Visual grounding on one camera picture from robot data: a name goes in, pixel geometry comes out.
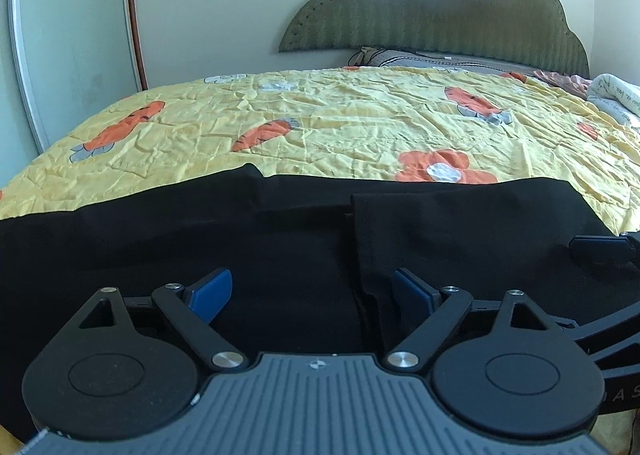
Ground black pants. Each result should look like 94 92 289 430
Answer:
1 166 639 440

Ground white folded blanket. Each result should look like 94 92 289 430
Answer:
587 74 640 129

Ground pink floral cloth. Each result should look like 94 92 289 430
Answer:
534 70 591 100

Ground yellow carrot print quilt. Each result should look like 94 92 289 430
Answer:
1 67 639 454

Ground grey striped pillow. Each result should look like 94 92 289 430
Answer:
348 47 536 76

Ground green quilted headboard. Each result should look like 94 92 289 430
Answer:
279 0 590 76

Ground white floral wardrobe door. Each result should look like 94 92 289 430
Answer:
1 0 142 182

